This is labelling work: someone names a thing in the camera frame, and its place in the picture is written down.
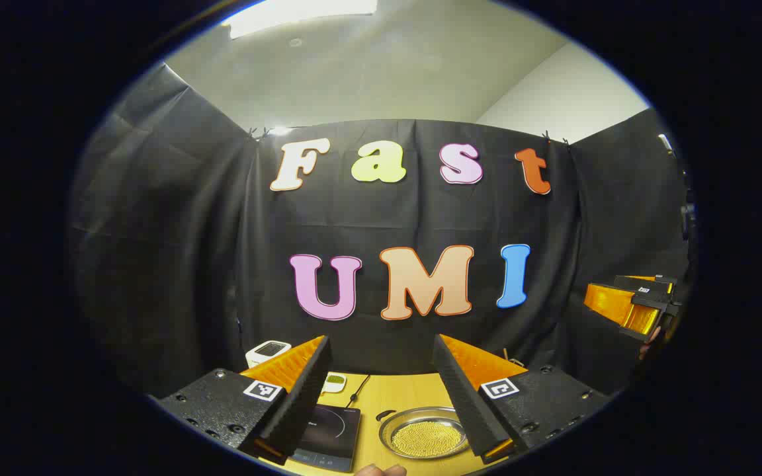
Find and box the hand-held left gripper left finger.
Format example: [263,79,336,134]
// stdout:
[156,335,332,465]

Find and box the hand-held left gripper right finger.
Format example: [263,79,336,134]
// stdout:
[433,334,613,465]

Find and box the black induction cooktop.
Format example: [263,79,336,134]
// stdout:
[288,405,362,473]

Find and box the steel pot with black handles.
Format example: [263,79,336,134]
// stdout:
[376,406,472,461]

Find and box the pile of yellow soybeans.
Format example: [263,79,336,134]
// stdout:
[391,421,465,458]

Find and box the white toaster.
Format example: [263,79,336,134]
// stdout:
[245,340,292,369]

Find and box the ceiling light panel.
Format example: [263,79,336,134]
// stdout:
[221,0,379,39]

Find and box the black power cable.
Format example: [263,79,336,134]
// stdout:
[348,375,372,408]

